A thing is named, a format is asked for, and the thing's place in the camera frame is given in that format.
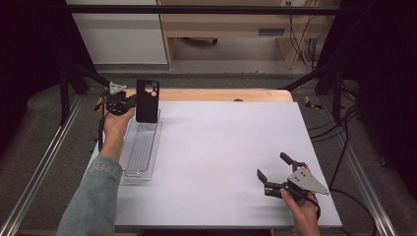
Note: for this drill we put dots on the aluminium floor rail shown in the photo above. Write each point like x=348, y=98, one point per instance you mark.
x=364, y=177
x=39, y=167

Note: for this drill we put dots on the white cabinet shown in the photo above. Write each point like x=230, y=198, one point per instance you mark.
x=121, y=36

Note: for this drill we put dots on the yellow black floor tape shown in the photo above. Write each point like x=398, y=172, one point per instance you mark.
x=309, y=102
x=98, y=104

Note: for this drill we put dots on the wooden table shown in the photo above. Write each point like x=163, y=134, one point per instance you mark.
x=213, y=95

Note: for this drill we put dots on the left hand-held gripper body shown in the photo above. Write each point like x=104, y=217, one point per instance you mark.
x=117, y=98

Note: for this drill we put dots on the black phone case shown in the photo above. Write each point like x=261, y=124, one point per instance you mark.
x=147, y=105

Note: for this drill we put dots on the white table board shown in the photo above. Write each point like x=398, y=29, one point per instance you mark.
x=223, y=164

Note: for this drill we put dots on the black curtain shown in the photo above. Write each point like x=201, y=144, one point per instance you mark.
x=383, y=72
x=29, y=59

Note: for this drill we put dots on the person's right hand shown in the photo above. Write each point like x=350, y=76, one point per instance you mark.
x=305, y=213

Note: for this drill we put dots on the light wooden desk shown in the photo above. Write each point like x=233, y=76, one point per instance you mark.
x=229, y=23

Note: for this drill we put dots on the black horizontal frame bar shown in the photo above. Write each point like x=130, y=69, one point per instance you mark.
x=196, y=9

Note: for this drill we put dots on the person's left hand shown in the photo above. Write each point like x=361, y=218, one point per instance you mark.
x=116, y=126

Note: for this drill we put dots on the black metal stand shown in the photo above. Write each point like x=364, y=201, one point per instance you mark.
x=64, y=95
x=336, y=91

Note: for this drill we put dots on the clear plastic packaging tray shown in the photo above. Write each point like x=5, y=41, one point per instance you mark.
x=142, y=150

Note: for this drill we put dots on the grey desk label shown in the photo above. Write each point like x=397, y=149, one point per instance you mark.
x=271, y=31

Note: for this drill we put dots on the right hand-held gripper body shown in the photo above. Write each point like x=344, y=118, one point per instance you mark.
x=305, y=182

